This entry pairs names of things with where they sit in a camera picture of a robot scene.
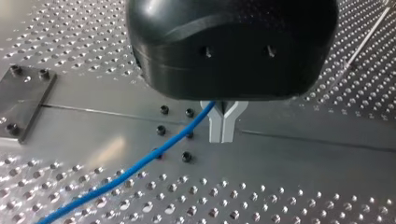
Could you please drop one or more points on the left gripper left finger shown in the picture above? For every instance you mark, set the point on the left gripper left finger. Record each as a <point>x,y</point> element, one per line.
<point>214,126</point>

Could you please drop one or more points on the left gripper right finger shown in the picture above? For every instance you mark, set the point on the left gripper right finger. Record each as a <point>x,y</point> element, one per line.
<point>229,124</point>

